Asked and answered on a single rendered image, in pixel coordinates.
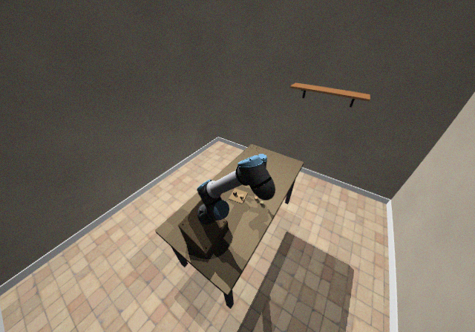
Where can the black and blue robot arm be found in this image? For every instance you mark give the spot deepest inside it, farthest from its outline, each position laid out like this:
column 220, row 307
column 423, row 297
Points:
column 251, row 171

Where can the beige mat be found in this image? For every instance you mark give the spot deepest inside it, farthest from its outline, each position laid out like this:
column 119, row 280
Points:
column 237, row 196

